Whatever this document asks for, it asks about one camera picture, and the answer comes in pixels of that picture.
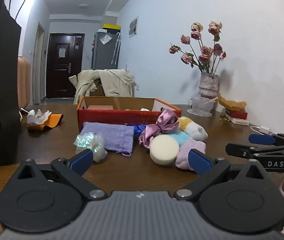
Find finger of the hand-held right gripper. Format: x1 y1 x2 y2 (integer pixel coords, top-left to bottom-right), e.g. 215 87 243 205
248 133 284 146
226 143 284 159

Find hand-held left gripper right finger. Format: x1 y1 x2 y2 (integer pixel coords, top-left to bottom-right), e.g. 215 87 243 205
173 149 266 202

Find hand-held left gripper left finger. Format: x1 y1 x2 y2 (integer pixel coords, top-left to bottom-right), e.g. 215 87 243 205
17 149 108 201

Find light blue plush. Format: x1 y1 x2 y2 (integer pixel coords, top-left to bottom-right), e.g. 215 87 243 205
168 132 193 147

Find yellow white hamster plush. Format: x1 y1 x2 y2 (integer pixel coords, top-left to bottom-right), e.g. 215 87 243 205
178 116 208 140

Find purple knit pouch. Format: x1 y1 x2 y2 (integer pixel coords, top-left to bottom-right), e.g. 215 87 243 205
79 122 135 157

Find cream round puff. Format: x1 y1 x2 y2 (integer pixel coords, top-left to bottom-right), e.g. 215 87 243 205
150 135 180 166

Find orange cardboard box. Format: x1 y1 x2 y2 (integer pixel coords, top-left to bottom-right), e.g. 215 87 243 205
77 96 182 132

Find pink satin scrunchie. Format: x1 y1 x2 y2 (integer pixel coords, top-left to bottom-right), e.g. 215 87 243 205
138 109 180 151

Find lilac plush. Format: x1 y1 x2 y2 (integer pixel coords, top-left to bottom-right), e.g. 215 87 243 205
175 139 207 172

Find iridescent plastic wrap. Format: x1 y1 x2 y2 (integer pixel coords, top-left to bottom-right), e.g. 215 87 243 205
75 132 107 163

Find white flat box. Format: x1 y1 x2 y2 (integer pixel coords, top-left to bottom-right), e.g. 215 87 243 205
228 117 250 126

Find orange cloth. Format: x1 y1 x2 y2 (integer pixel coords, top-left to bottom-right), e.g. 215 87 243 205
27 114 64 131

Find salmon pink box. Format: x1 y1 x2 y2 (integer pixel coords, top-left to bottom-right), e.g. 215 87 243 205
87 105 114 111

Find blue packet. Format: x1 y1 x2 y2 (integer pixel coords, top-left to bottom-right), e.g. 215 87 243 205
127 124 148 138

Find pink white vase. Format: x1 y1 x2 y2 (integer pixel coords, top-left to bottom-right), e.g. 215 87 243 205
198 72 220 99

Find brown wooden chair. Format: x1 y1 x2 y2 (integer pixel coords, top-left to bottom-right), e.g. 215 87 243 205
90 79 106 97

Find dark brown door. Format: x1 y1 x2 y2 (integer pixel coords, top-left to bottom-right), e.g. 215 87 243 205
46 33 85 99

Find beige coat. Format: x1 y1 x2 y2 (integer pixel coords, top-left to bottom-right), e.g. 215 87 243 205
69 69 137 105

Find peach suitcase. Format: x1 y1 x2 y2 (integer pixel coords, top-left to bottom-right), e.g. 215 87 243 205
17 57 31 108

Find white side door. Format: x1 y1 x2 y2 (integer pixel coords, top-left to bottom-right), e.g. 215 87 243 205
33 22 45 105

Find dried pink flowers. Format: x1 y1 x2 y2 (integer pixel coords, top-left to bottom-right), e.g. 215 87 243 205
169 21 227 74

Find grey refrigerator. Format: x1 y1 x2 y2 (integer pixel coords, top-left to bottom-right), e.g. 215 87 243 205
91 32 122 70

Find folded umbrella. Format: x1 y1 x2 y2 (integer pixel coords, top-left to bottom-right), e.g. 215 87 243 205
111 32 121 65

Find white cable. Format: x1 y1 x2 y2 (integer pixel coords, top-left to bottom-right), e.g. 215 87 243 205
19 108 30 122

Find framed wall picture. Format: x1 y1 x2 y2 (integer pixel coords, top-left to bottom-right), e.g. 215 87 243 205
128 15 139 38

